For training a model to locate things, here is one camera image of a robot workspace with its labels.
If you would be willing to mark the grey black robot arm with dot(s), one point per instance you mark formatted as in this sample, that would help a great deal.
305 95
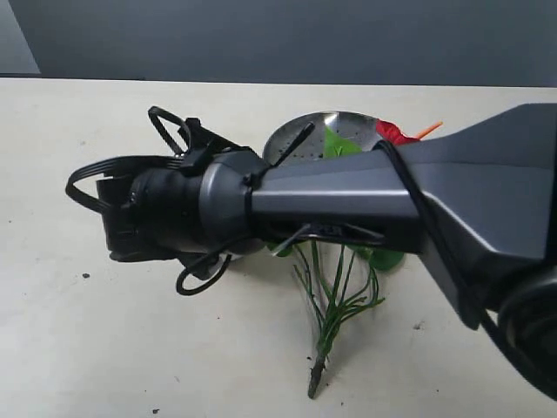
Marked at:
478 208

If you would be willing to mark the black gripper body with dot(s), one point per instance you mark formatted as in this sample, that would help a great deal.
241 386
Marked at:
139 212

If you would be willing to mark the white scalloped flower pot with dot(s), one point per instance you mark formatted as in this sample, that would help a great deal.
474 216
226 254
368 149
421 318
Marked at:
235 262

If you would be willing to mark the artificial red anthurium plant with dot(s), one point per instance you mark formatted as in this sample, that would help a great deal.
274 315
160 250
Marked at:
354 288

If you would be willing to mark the round metal plate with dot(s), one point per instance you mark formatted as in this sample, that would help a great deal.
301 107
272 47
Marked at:
339 126

